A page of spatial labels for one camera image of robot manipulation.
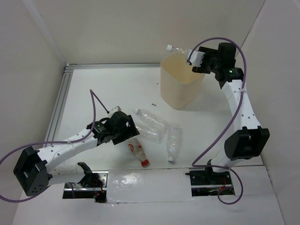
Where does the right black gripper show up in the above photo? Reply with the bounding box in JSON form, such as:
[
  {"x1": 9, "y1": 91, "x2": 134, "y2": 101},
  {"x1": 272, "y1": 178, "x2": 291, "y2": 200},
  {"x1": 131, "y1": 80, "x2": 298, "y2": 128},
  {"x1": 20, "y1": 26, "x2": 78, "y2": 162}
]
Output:
[{"x1": 192, "y1": 45, "x2": 222, "y2": 74}]

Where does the red cap labelled bottle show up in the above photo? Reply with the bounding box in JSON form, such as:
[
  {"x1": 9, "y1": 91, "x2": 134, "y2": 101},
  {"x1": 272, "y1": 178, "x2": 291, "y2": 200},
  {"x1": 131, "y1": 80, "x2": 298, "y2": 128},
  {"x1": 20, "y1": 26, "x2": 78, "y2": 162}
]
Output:
[{"x1": 127, "y1": 138, "x2": 150, "y2": 167}]

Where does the clear bottle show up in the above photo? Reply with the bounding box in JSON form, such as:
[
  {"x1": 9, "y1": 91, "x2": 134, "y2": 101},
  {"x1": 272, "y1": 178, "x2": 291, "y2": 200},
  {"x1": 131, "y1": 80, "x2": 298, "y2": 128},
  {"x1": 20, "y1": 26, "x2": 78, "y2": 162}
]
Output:
[
  {"x1": 136, "y1": 125, "x2": 162, "y2": 143},
  {"x1": 166, "y1": 45, "x2": 191, "y2": 59},
  {"x1": 134, "y1": 108, "x2": 168, "y2": 134}
]

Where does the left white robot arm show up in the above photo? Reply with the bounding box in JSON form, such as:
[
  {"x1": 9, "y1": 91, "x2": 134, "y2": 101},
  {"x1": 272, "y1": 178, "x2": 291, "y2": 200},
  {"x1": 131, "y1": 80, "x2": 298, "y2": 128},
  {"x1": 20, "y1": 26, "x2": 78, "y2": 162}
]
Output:
[{"x1": 13, "y1": 111, "x2": 139, "y2": 197}]

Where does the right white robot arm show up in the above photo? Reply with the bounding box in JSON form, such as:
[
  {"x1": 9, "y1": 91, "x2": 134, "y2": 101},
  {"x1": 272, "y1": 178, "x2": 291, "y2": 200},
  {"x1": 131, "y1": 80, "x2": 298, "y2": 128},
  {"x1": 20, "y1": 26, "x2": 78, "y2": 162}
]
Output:
[{"x1": 192, "y1": 43, "x2": 270, "y2": 184}]

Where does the beige plastic bin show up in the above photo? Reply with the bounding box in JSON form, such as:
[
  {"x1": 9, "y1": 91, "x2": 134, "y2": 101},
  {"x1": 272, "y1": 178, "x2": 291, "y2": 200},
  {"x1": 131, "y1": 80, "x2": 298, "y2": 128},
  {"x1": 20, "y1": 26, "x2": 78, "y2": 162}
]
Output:
[{"x1": 160, "y1": 54, "x2": 205, "y2": 110}]

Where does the clear bottle pointing down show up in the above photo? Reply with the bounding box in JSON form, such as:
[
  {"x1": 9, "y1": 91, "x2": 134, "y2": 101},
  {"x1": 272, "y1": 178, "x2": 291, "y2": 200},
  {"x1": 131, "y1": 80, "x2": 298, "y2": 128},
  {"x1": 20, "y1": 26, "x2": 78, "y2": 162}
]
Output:
[{"x1": 166, "y1": 123, "x2": 182, "y2": 164}]

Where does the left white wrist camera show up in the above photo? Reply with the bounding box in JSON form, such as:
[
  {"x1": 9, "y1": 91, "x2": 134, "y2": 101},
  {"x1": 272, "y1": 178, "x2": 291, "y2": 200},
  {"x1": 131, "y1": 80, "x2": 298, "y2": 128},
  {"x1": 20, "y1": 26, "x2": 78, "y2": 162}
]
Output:
[{"x1": 110, "y1": 106, "x2": 121, "y2": 114}]

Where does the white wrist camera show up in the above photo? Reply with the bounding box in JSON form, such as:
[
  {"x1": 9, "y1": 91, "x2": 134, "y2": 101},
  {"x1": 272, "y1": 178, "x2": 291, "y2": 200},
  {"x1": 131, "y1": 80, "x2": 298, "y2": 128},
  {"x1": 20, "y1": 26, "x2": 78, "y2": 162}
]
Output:
[
  {"x1": 186, "y1": 49, "x2": 205, "y2": 67},
  {"x1": 110, "y1": 106, "x2": 121, "y2": 114}
]

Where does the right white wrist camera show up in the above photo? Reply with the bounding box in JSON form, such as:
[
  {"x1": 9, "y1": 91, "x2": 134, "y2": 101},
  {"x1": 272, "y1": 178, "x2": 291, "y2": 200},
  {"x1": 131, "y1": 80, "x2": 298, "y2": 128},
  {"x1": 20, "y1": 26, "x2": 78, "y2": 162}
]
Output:
[{"x1": 186, "y1": 49, "x2": 205, "y2": 67}]

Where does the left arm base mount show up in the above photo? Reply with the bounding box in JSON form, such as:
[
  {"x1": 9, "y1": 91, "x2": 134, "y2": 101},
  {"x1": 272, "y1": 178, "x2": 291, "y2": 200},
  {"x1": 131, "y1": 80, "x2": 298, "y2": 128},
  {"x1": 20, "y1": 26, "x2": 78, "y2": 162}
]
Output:
[{"x1": 62, "y1": 171, "x2": 108, "y2": 203}]

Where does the aluminium frame rail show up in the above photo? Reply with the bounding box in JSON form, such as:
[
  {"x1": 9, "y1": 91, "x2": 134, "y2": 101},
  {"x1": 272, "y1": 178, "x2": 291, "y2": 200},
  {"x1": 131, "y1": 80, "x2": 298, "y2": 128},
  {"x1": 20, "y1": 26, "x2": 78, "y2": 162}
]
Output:
[{"x1": 36, "y1": 62, "x2": 232, "y2": 170}]

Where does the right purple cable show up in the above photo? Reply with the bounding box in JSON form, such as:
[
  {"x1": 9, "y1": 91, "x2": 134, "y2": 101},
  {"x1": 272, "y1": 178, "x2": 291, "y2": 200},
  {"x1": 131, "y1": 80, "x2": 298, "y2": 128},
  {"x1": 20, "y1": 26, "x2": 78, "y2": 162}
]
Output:
[{"x1": 191, "y1": 37, "x2": 247, "y2": 206}]

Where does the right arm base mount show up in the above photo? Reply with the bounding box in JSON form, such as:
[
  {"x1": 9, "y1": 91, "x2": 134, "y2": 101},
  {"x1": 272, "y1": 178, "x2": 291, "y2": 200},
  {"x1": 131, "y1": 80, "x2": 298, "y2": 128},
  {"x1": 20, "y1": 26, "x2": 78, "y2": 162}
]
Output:
[{"x1": 185, "y1": 168, "x2": 235, "y2": 197}]

